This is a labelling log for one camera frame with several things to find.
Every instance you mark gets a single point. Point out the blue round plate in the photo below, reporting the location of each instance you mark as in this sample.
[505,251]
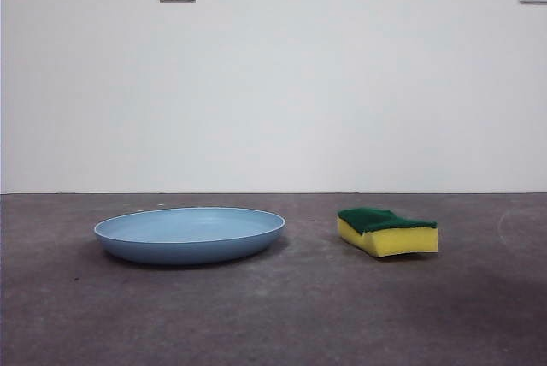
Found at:
[188,237]

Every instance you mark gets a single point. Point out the yellow sponge with green pad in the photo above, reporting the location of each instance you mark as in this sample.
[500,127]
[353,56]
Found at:
[401,240]

